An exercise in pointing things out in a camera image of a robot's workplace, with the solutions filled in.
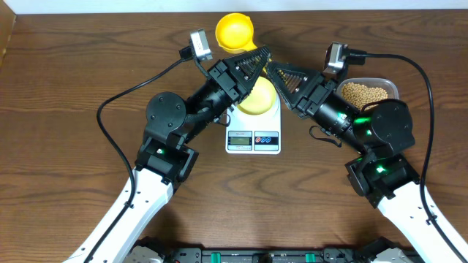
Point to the yellow bowl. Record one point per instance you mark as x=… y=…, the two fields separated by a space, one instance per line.
x=261 y=99

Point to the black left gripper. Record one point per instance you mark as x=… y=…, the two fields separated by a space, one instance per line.
x=220 y=78

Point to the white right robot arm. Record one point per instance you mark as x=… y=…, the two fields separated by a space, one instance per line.
x=380 y=132

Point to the soybeans in container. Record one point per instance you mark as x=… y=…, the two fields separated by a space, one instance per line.
x=359 y=95

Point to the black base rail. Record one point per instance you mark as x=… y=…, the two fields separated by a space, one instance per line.
x=381 y=250

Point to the yellow measuring scoop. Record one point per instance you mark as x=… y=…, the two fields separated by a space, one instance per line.
x=235 y=33

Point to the clear plastic container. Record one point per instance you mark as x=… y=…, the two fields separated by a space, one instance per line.
x=372 y=82

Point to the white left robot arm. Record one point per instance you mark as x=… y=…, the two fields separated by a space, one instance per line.
x=164 y=160

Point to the white digital kitchen scale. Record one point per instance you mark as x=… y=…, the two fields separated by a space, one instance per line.
x=254 y=134

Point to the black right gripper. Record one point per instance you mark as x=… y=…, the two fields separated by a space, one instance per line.
x=307 y=94

